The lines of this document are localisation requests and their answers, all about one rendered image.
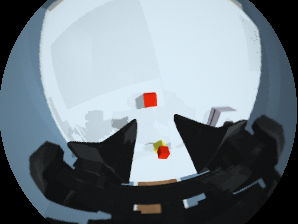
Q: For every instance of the yellow cube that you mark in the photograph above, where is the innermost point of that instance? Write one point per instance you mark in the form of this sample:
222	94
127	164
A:
157	145

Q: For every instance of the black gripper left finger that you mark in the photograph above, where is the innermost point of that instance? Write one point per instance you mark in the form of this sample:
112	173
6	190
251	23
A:
116	152

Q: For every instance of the red cube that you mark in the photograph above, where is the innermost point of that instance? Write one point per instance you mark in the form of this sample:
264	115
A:
163	152
150	99

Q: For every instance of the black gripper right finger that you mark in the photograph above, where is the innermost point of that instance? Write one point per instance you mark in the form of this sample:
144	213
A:
202	141

